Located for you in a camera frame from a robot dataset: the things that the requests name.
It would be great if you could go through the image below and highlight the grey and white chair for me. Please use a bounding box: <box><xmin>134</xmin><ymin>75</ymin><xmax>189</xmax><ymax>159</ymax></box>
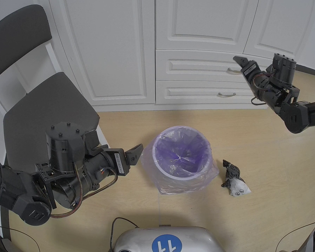
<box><xmin>0</xmin><ymin>4</ymin><xmax>109</xmax><ymax>165</ymax></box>

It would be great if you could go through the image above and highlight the white wardrobe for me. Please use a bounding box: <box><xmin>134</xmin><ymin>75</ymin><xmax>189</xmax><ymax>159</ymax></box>
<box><xmin>35</xmin><ymin>0</ymin><xmax>315</xmax><ymax>112</ymax></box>

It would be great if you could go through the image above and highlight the purple plastic bag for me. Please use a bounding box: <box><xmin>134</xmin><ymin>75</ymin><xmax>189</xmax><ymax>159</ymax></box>
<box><xmin>141</xmin><ymin>126</ymin><xmax>219</xmax><ymax>195</ymax></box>

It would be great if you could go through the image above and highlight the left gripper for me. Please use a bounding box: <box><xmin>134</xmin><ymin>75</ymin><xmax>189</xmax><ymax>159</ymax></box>
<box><xmin>81</xmin><ymin>143</ymin><xmax>144</xmax><ymax>191</ymax></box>

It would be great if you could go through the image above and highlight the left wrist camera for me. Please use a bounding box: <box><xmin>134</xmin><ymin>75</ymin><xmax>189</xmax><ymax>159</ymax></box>
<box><xmin>83</xmin><ymin>130</ymin><xmax>108</xmax><ymax>155</ymax></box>

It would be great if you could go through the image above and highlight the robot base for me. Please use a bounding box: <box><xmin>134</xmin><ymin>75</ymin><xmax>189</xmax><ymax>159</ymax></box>
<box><xmin>115</xmin><ymin>226</ymin><xmax>223</xmax><ymax>252</ymax></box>

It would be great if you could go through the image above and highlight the crumpled white printed paper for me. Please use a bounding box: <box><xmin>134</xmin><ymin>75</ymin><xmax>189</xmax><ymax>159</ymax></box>
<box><xmin>230</xmin><ymin>178</ymin><xmax>252</xmax><ymax>197</ymax></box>

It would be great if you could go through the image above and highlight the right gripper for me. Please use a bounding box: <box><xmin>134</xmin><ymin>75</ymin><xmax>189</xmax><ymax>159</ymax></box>
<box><xmin>233</xmin><ymin>56</ymin><xmax>275</xmax><ymax>92</ymax></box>

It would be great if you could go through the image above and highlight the white trash bin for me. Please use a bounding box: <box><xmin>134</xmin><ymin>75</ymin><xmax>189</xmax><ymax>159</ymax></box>
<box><xmin>152</xmin><ymin>127</ymin><xmax>213</xmax><ymax>180</ymax></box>

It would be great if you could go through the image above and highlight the crumpled black plastic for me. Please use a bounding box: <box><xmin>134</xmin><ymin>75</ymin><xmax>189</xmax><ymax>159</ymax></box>
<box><xmin>221</xmin><ymin>159</ymin><xmax>246</xmax><ymax>188</ymax></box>

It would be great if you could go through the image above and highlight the black cable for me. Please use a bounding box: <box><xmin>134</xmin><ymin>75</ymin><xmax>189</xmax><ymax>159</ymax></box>
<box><xmin>0</xmin><ymin>223</ymin><xmax>40</xmax><ymax>252</ymax></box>
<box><xmin>110</xmin><ymin>217</ymin><xmax>139</xmax><ymax>249</ymax></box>
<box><xmin>275</xmin><ymin>221</ymin><xmax>315</xmax><ymax>252</ymax></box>

